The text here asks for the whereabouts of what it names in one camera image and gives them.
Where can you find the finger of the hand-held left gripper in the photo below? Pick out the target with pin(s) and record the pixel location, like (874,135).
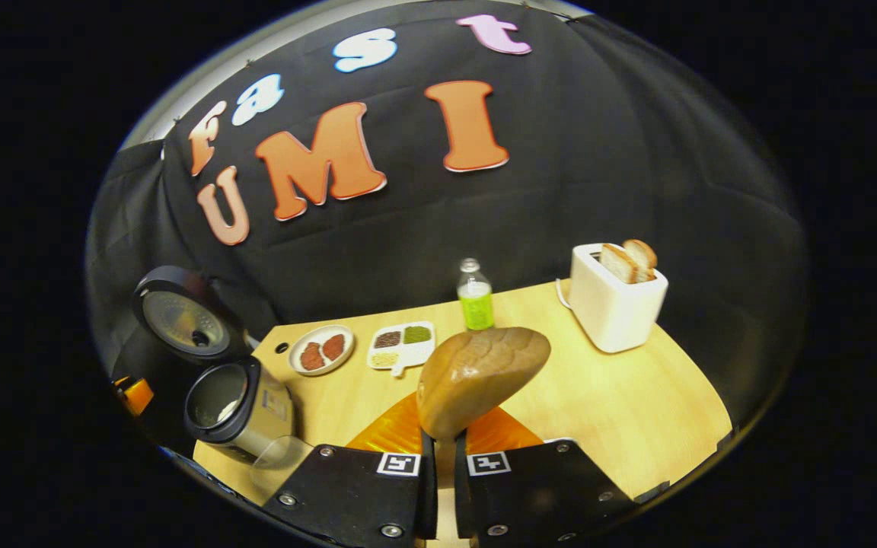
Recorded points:
(136,396)

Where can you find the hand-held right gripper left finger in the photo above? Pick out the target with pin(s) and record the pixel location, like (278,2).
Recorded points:
(362,495)

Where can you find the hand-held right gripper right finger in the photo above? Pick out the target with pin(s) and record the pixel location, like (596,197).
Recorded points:
(530,495)

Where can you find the black rice cooker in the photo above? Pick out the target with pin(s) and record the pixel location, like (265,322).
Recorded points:
(256,415)

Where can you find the wooden spoon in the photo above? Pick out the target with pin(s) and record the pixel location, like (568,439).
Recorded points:
(476,373)

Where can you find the clear plastic container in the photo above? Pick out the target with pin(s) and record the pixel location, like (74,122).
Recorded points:
(279,464)

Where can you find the round white plate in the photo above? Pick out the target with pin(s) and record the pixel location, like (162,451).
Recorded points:
(336,365)

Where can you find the pile of yellow beans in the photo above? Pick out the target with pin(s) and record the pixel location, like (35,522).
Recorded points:
(385,359)

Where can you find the red meat piece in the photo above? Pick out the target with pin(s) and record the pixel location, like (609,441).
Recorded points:
(333,346)
(312,356)

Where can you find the divided white dish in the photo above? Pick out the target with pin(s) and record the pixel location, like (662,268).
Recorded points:
(417,354)

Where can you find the pile of brown beans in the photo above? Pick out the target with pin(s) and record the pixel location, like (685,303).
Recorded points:
(387,339)

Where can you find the pile of green beans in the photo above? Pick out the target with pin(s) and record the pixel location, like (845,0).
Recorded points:
(417,334)

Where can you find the green drink bottle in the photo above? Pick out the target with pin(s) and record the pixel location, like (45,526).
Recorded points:
(476,308)

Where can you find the white toaster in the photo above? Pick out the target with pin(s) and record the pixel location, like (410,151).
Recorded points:
(613,316)

